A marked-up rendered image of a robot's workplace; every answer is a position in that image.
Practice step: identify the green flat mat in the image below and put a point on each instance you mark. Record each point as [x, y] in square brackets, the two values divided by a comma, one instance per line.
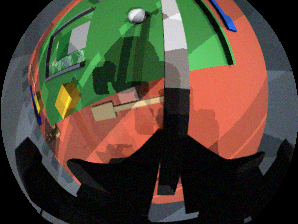
[120, 54]

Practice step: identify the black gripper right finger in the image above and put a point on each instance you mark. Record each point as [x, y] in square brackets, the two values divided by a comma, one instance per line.
[204, 173]

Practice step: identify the white golf ball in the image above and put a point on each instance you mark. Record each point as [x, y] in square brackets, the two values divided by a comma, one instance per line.
[137, 16]

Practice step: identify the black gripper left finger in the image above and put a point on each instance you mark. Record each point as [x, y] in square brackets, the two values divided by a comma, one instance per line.
[134, 177]

